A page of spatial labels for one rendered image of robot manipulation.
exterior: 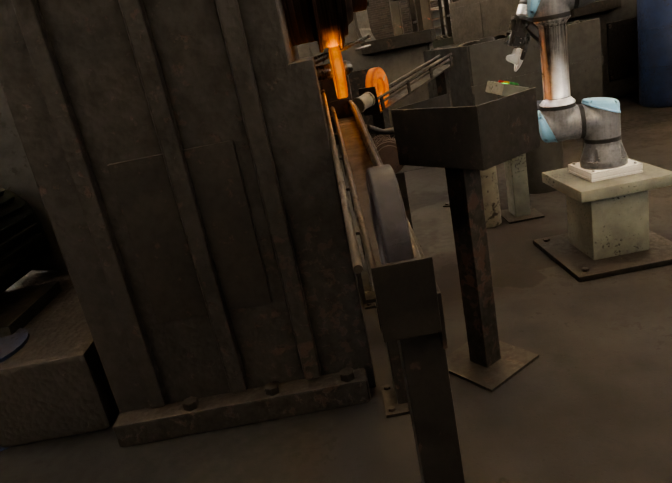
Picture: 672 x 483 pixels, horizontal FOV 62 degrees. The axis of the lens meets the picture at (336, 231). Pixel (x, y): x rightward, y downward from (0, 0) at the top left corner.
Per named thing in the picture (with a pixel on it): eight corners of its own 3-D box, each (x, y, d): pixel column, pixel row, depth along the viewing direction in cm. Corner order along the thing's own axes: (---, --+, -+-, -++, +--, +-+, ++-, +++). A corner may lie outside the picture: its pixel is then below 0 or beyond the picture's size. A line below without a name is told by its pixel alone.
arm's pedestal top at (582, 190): (624, 166, 214) (624, 155, 213) (677, 184, 184) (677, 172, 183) (541, 182, 214) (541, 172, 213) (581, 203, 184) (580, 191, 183)
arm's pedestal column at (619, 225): (630, 224, 226) (629, 162, 218) (697, 259, 188) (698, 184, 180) (532, 244, 226) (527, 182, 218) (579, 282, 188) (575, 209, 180)
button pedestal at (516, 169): (511, 225, 250) (497, 85, 232) (494, 211, 273) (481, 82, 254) (547, 218, 250) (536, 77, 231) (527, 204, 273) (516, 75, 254)
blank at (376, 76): (376, 115, 228) (384, 114, 226) (361, 88, 217) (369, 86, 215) (385, 88, 235) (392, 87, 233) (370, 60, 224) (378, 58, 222)
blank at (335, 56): (333, 68, 163) (344, 65, 163) (326, 37, 173) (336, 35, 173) (339, 109, 175) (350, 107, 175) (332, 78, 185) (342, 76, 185)
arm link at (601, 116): (626, 136, 187) (624, 95, 183) (583, 142, 190) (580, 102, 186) (616, 130, 198) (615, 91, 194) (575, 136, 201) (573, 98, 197)
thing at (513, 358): (509, 401, 137) (476, 106, 115) (430, 365, 158) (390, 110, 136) (557, 363, 148) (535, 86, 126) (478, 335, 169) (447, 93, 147)
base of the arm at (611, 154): (617, 156, 203) (616, 129, 200) (635, 164, 189) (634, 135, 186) (574, 163, 205) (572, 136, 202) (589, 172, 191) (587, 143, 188)
